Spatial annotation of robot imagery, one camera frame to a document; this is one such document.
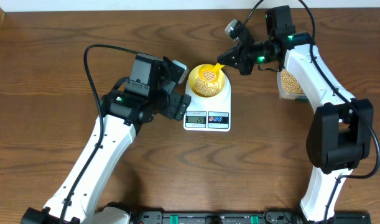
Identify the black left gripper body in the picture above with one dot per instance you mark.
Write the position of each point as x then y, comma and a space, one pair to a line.
171, 105

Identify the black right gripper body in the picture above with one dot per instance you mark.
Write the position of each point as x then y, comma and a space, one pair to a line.
259, 51

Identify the yellow measuring scoop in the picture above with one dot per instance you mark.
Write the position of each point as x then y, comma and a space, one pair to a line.
215, 68

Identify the yellow bowl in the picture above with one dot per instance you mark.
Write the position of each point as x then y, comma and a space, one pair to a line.
194, 74

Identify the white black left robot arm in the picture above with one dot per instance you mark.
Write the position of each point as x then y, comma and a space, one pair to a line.
132, 102

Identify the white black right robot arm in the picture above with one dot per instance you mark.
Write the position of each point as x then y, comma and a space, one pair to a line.
341, 133

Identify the white digital kitchen scale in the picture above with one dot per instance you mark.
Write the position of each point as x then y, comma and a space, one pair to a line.
209, 114

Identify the soybeans pile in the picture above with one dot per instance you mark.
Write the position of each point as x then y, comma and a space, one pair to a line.
289, 83

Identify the clear plastic container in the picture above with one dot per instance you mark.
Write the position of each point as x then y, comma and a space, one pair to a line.
288, 96

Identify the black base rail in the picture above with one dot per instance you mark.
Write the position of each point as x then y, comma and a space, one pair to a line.
275, 215

